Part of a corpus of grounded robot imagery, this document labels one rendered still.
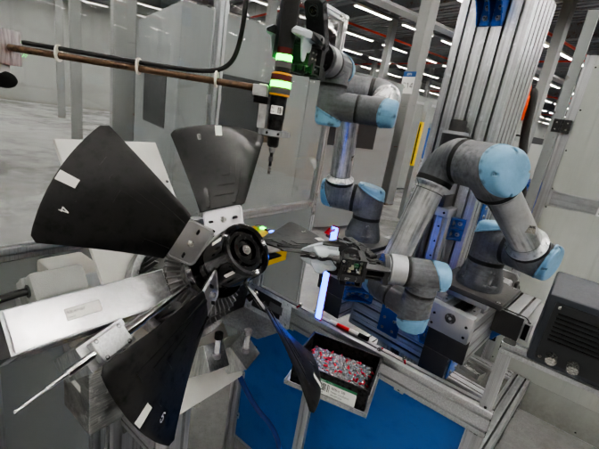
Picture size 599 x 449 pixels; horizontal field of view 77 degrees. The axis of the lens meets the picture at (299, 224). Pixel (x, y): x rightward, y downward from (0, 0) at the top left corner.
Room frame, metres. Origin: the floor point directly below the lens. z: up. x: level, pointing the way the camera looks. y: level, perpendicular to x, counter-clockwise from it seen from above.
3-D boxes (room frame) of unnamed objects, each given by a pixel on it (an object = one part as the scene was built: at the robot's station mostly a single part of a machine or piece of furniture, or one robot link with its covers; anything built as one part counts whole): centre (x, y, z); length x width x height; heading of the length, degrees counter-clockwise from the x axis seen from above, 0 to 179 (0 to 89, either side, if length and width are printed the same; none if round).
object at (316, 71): (0.94, 0.04, 1.63); 0.12 x 0.08 x 0.09; 155
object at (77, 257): (1.00, 0.67, 0.92); 0.17 x 0.16 x 0.11; 55
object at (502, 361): (0.82, -0.55, 0.96); 0.03 x 0.03 x 0.20; 55
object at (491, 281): (1.22, -0.65, 1.09); 0.15 x 0.15 x 0.10
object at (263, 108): (0.83, 0.10, 1.50); 0.09 x 0.07 x 0.10; 90
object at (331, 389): (0.89, -0.17, 0.85); 0.22 x 0.17 x 0.07; 69
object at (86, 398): (0.84, 0.49, 0.73); 0.15 x 0.09 x 0.22; 55
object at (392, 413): (1.07, -0.20, 0.45); 0.82 x 0.02 x 0.66; 55
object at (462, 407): (1.07, -0.20, 0.82); 0.90 x 0.04 x 0.08; 55
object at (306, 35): (0.83, 0.05, 1.64); 0.09 x 0.03 x 0.06; 168
